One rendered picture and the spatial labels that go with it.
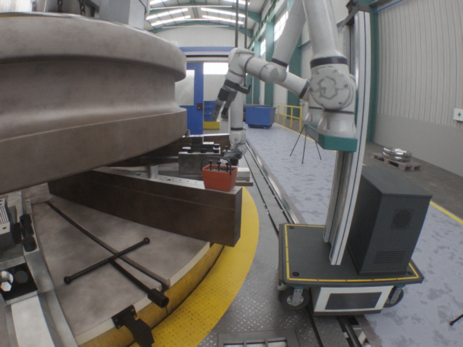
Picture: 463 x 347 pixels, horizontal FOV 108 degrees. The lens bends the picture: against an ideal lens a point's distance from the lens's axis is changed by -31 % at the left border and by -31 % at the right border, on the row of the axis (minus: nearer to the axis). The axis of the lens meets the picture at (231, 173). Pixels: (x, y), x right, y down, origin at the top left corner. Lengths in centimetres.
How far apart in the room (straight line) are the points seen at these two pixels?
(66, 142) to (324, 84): 127
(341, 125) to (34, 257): 142
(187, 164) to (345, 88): 199
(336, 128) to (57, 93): 148
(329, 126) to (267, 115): 996
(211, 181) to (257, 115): 970
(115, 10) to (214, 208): 546
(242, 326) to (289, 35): 157
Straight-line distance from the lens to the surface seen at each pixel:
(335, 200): 164
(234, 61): 114
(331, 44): 98
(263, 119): 1106
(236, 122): 165
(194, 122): 682
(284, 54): 119
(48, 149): 140
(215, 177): 147
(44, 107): 154
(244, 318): 158
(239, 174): 271
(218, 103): 111
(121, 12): 620
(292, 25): 121
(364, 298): 158
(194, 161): 258
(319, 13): 102
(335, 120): 110
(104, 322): 126
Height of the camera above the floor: 122
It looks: 17 degrees down
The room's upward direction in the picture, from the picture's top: 1 degrees clockwise
